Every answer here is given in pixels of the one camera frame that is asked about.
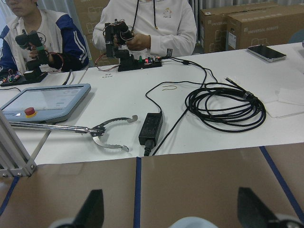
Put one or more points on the black power adapter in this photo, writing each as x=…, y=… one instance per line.
x=151, y=128

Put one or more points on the person in blue jacket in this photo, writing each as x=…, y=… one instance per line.
x=34, y=30

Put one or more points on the smartphone on table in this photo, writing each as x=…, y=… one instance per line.
x=266, y=53

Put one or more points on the metal reacher grabber tool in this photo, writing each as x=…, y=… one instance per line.
x=95, y=132

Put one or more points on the cardboard box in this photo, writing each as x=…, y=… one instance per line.
x=213, y=23
x=272, y=26

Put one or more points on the light blue plastic cup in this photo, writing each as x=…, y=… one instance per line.
x=192, y=222

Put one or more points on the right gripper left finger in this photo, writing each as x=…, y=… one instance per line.
x=91, y=214

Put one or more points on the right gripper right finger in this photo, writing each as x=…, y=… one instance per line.
x=252, y=212

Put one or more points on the blue teach pendant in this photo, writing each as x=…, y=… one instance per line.
x=50, y=104

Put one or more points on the aluminium frame post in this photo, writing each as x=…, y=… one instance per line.
x=14, y=158

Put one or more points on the person in white hoodie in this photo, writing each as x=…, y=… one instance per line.
x=158, y=25

